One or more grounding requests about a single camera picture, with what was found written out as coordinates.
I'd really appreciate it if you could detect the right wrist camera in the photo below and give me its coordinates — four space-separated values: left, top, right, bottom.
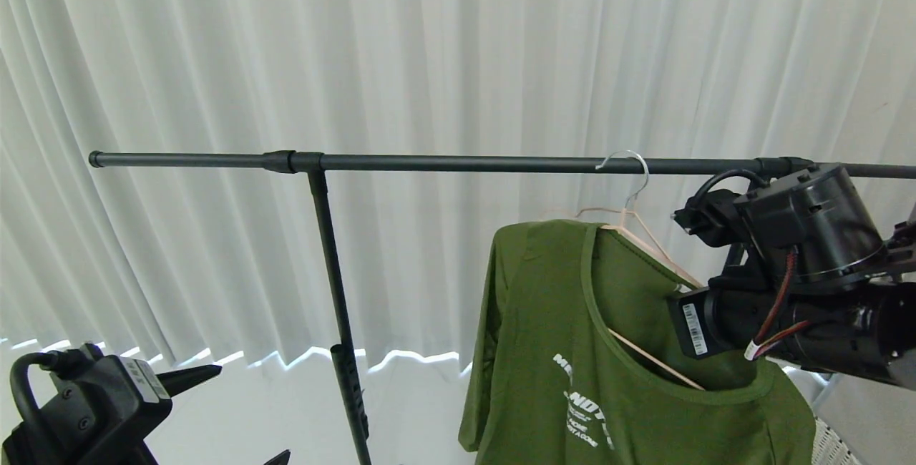
671 190 759 287

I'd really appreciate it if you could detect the white laundry basket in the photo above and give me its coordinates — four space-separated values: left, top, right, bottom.
811 416 863 465

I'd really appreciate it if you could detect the black clothes rack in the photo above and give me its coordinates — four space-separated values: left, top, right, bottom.
87 150 916 465

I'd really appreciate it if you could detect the green long-sleeved shirt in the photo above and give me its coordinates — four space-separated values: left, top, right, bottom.
458 220 818 465

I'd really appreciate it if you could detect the white curtain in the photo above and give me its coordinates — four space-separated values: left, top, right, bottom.
0 0 916 380

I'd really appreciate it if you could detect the black cable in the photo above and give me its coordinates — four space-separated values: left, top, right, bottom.
10 351 79 444
689 167 771 214

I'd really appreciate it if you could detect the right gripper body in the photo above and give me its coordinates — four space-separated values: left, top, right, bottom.
669 283 863 383

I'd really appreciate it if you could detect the pink clothes hanger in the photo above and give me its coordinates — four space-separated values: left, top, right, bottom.
576 150 708 391

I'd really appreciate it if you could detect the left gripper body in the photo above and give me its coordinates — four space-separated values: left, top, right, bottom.
0 354 172 465

